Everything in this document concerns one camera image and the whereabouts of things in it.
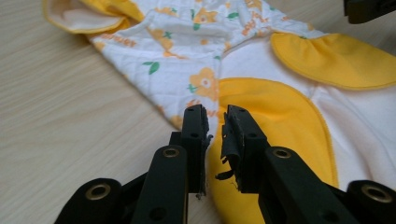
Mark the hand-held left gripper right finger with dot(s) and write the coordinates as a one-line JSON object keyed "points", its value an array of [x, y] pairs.
{"points": [[246, 146]]}

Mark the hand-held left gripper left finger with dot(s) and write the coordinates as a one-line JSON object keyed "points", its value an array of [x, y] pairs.
{"points": [[193, 146]]}

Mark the white yellow floral baby garment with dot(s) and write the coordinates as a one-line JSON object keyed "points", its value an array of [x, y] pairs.
{"points": [[267, 87]]}

